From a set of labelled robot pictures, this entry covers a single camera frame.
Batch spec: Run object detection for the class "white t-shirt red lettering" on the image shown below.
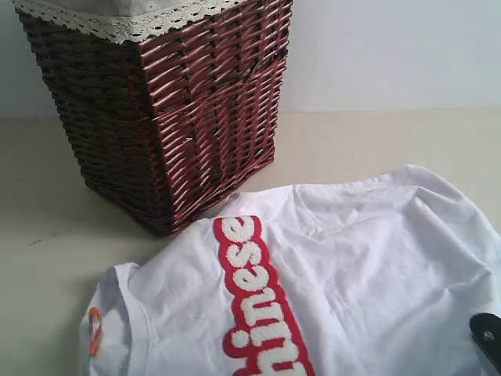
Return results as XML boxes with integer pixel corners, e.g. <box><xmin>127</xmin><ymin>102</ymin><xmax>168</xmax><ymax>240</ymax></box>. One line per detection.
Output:
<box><xmin>78</xmin><ymin>165</ymin><xmax>500</xmax><ymax>375</ymax></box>

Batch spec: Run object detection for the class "brown wicker laundry basket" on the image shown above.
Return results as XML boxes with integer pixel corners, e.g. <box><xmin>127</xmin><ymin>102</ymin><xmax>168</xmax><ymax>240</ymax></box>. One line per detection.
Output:
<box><xmin>16</xmin><ymin>1</ymin><xmax>292</xmax><ymax>236</ymax></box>

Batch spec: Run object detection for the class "white lace cloth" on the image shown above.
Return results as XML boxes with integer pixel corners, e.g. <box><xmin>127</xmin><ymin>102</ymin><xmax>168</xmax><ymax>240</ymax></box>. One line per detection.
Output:
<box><xmin>13</xmin><ymin>0</ymin><xmax>241</xmax><ymax>44</ymax></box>

